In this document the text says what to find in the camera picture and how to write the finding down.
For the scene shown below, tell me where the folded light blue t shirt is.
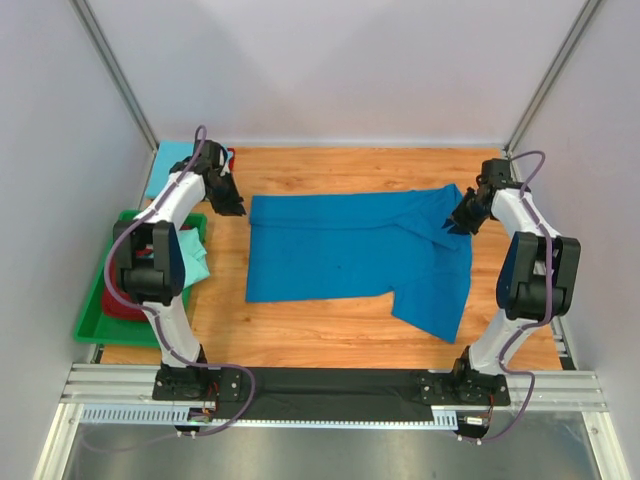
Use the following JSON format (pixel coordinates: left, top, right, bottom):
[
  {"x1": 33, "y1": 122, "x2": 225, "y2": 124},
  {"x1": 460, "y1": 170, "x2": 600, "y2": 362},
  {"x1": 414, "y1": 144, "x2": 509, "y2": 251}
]
[{"x1": 145, "y1": 141, "x2": 193, "y2": 199}]

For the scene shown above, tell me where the green plastic bin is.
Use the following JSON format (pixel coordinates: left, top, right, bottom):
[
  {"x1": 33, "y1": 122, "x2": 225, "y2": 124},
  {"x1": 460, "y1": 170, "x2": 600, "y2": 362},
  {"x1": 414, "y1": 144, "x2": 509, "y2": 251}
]
[{"x1": 74, "y1": 210, "x2": 208, "y2": 348}]

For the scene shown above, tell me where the folded red t shirt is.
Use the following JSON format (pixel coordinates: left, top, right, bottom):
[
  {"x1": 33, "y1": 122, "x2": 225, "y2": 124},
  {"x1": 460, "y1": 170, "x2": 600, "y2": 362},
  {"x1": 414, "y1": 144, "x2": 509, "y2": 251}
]
[{"x1": 221, "y1": 147, "x2": 235, "y2": 176}]

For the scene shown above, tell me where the grey slotted cable duct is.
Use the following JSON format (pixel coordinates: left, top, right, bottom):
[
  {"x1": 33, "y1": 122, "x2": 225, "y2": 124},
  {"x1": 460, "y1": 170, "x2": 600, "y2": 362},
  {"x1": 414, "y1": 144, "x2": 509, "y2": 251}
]
[{"x1": 80, "y1": 404, "x2": 488, "y2": 431}]

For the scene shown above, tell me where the left aluminium frame post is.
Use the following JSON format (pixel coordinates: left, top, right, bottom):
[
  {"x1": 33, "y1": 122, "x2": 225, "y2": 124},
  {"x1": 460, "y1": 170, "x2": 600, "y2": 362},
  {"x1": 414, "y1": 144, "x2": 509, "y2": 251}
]
[{"x1": 69, "y1": 0, "x2": 159, "y2": 152}]

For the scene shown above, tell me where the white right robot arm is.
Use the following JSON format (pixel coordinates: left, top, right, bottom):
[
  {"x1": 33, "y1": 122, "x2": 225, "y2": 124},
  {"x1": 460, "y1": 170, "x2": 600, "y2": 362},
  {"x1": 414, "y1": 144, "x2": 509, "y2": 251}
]
[{"x1": 444, "y1": 159, "x2": 581, "y2": 404}]

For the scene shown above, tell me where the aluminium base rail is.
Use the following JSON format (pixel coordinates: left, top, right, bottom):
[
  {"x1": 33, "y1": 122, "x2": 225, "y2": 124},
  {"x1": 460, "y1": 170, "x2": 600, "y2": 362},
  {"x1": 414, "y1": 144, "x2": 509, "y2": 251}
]
[{"x1": 60, "y1": 363, "x2": 608, "y2": 413}]

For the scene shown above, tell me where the aluminium frame post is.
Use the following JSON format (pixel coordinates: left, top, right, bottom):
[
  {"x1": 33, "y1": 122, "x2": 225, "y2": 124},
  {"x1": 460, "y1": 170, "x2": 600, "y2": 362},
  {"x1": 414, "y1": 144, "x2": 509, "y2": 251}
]
[
  {"x1": 503, "y1": 0, "x2": 606, "y2": 158},
  {"x1": 69, "y1": 0, "x2": 159, "y2": 152}
]

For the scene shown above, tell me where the right aluminium frame post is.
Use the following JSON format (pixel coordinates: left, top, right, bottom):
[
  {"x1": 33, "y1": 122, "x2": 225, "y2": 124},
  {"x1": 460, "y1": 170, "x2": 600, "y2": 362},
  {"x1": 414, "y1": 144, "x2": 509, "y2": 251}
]
[{"x1": 503, "y1": 0, "x2": 606, "y2": 158}]

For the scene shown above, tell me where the dark red t shirt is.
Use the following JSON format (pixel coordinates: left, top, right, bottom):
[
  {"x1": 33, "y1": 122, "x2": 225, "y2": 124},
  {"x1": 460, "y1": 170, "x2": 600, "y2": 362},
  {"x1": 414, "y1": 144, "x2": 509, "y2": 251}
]
[{"x1": 101, "y1": 263, "x2": 148, "y2": 323}]

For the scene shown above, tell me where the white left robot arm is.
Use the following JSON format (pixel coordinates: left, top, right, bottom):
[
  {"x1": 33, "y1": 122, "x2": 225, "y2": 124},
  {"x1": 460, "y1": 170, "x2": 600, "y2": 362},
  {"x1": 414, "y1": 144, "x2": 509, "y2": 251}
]
[{"x1": 104, "y1": 139, "x2": 246, "y2": 401}]

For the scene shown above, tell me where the mint green t shirt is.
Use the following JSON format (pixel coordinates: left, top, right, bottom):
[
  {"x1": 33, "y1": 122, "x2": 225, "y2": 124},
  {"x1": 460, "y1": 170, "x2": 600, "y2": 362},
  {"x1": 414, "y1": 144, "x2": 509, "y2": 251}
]
[{"x1": 178, "y1": 229, "x2": 210, "y2": 288}]

